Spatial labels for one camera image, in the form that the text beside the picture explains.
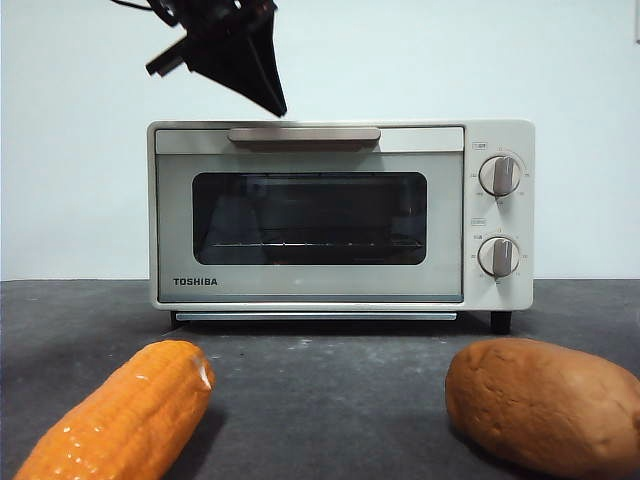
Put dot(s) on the orange corn cob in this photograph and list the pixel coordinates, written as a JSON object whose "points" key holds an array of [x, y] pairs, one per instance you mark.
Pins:
{"points": [[125, 415]]}

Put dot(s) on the black oven foot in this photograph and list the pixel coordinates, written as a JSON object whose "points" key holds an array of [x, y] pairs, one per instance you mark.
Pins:
{"points": [[500, 321]]}

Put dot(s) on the brown sweet potato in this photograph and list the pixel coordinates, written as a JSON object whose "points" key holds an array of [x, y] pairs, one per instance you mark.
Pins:
{"points": [[540, 400]]}

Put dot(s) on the cream Toshiba toaster oven body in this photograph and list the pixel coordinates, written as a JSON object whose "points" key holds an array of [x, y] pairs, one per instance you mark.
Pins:
{"points": [[520, 135]]}

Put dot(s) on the cream oven knob beige grip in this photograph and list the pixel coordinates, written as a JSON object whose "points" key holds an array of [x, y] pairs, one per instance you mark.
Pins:
{"points": [[499, 175], [498, 256]]}

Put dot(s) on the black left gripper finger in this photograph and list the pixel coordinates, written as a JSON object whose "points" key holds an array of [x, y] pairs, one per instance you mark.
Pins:
{"points": [[270, 65], [225, 60]]}

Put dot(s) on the metal oven crumb tray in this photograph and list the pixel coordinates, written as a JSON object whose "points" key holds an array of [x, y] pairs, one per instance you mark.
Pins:
{"points": [[315, 316]]}

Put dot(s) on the oven door with glass window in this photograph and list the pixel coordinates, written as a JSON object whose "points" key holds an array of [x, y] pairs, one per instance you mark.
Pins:
{"points": [[310, 285]]}

